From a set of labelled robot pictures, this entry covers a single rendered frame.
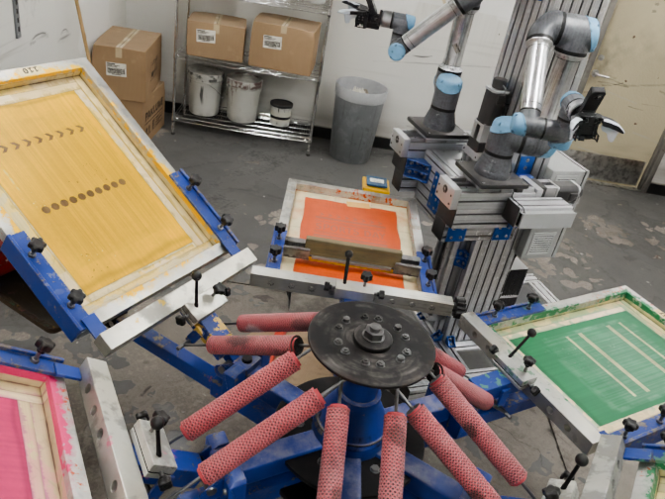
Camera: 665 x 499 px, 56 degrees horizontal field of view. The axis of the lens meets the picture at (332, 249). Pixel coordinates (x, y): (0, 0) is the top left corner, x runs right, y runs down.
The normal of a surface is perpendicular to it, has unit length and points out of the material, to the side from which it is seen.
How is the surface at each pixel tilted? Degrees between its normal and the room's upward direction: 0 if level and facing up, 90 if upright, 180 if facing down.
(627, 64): 90
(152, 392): 0
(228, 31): 89
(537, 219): 90
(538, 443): 0
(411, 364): 0
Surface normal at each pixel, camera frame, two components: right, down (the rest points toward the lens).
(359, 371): 0.16, -0.84
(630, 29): -0.04, 0.52
